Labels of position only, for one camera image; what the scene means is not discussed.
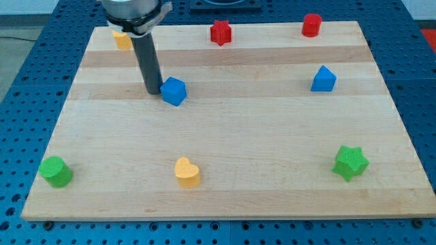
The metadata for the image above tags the yellow block behind rod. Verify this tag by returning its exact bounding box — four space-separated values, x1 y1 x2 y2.
112 31 133 50

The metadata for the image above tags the red star block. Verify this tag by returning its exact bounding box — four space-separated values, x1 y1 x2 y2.
210 20 232 46

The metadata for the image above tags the wooden board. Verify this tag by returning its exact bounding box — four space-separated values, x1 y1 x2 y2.
22 21 435 221

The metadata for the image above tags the green cylinder block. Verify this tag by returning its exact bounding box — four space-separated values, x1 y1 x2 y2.
38 156 73 188

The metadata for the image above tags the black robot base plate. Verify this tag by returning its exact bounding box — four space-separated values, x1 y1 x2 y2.
189 0 263 12

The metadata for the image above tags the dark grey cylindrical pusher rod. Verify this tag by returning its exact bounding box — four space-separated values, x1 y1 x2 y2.
132 33 163 95

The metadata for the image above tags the blue cube block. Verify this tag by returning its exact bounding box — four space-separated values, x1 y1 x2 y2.
160 77 187 106

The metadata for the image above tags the green star block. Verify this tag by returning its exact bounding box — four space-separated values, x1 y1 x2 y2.
332 146 370 182

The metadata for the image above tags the yellow heart block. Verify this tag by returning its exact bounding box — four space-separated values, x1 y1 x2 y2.
174 157 201 189

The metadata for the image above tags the red cylinder block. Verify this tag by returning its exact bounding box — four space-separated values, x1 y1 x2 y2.
301 13 322 37

